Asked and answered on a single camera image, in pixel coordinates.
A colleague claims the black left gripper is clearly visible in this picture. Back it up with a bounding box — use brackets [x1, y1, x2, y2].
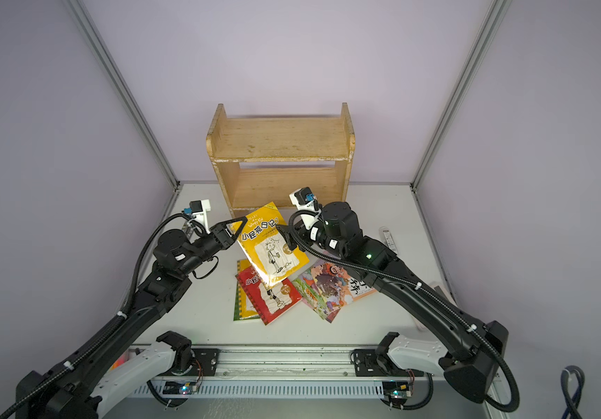
[177, 210, 245, 275]

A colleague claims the red wimpy kid book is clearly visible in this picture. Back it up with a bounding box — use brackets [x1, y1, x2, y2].
[239, 266, 302, 326]

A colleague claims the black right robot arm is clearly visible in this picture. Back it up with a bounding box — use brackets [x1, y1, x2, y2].
[277, 202, 520, 413]

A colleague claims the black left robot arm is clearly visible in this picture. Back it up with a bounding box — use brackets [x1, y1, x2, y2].
[1, 212, 247, 418]

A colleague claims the green pink bottom comic book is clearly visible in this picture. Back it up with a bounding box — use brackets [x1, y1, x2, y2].
[292, 272, 340, 323]

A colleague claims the wooden two-tier bookshelf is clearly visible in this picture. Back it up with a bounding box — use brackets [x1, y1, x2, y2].
[206, 103, 356, 216]

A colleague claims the orange Chinese comic book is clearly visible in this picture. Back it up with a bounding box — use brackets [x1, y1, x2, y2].
[326, 263, 375, 306]

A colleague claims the yellow green-edged wimpy kid book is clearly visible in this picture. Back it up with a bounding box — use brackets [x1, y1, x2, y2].
[233, 259, 259, 321]

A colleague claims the pink calculator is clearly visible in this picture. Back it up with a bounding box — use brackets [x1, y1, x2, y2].
[430, 283, 454, 303]

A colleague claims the pack of coloured highlighters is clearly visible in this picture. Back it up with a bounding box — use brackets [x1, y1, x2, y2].
[109, 352, 129, 370]

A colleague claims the left controller circuit board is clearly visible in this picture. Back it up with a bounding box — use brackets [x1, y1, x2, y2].
[162, 382, 200, 397]

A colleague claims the controller circuit board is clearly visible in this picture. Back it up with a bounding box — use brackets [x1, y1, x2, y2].
[382, 381, 412, 399]
[162, 382, 200, 397]

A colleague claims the right controller circuit board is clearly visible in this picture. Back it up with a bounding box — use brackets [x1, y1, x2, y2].
[382, 381, 412, 399]

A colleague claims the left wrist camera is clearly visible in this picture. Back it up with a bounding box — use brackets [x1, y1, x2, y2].
[183, 199, 211, 231]

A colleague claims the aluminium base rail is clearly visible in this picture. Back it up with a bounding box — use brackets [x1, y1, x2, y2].
[121, 344, 500, 382]

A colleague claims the white slotted cable duct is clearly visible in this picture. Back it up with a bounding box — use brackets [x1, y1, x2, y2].
[153, 380, 384, 400]

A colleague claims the black cable bundle at corner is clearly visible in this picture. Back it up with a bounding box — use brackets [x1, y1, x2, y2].
[560, 365, 587, 419]

